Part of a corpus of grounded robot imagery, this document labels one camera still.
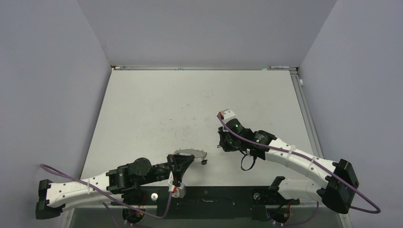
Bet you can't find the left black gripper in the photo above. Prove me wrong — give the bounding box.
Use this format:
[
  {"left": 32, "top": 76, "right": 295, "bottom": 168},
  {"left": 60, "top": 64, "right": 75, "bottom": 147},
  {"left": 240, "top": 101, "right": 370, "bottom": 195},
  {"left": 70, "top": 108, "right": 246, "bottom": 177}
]
[{"left": 138, "top": 153, "right": 194, "bottom": 185}]

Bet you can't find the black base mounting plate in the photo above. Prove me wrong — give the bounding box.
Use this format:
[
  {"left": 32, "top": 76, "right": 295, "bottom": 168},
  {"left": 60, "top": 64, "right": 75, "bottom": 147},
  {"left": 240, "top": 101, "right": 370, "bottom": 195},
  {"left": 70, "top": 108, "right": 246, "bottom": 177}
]
[{"left": 114, "top": 186, "right": 300, "bottom": 220}]

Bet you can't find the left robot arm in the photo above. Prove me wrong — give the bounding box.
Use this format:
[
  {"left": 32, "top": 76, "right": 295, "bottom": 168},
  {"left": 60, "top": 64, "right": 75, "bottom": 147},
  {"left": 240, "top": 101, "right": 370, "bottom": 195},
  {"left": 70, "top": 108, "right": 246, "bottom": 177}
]
[{"left": 35, "top": 154, "right": 195, "bottom": 220}]

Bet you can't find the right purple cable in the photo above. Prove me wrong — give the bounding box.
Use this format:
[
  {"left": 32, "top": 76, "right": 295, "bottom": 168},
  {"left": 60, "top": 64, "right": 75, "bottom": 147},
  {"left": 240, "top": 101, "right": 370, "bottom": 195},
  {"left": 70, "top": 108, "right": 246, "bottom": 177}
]
[{"left": 217, "top": 114, "right": 382, "bottom": 226}]

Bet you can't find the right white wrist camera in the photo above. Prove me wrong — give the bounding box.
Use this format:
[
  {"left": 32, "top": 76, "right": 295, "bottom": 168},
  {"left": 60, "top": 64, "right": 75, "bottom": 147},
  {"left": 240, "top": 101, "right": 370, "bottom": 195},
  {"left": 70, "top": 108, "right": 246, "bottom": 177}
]
[{"left": 218, "top": 109, "right": 236, "bottom": 123}]

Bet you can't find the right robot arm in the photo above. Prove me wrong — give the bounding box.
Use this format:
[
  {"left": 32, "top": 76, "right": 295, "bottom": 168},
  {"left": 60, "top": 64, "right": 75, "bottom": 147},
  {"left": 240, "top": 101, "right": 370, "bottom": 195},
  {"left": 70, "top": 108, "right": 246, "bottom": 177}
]
[{"left": 217, "top": 113, "right": 359, "bottom": 214}]

